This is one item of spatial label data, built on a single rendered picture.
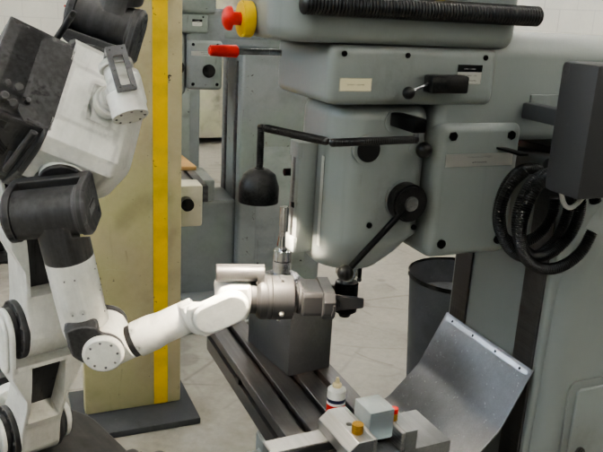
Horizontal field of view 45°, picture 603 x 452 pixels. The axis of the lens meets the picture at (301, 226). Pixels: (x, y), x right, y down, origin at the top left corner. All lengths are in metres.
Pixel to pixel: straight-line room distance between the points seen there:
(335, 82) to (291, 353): 0.78
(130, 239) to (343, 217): 1.91
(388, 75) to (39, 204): 0.64
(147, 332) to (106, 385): 1.93
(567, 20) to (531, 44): 5.76
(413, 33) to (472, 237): 0.41
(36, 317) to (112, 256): 1.36
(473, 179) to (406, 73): 0.25
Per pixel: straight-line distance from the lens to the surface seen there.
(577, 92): 1.23
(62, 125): 1.41
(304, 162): 1.34
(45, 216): 1.35
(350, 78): 1.24
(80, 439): 2.27
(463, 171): 1.39
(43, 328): 1.84
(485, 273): 1.71
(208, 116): 9.83
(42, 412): 2.05
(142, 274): 3.20
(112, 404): 3.43
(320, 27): 1.20
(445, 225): 1.40
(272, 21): 1.21
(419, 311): 3.44
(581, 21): 7.10
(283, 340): 1.79
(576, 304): 1.58
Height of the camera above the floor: 1.78
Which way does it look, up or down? 16 degrees down
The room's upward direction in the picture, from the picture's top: 3 degrees clockwise
